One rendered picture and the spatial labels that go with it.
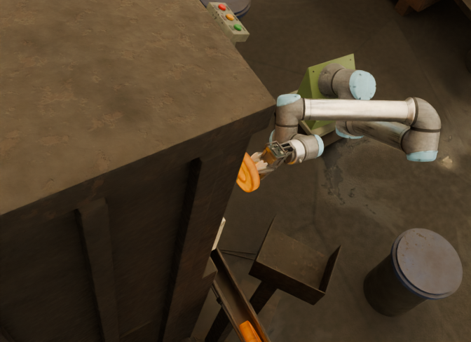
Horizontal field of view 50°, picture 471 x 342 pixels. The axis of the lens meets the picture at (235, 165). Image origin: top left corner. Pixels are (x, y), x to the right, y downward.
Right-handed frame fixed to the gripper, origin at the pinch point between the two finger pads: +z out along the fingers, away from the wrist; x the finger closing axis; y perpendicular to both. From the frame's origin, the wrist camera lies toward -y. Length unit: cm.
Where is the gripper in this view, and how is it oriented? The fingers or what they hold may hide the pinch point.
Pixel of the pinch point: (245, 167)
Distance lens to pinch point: 179.6
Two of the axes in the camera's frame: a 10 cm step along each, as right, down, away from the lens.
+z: -7.6, 2.1, -6.2
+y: 4.0, -6.0, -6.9
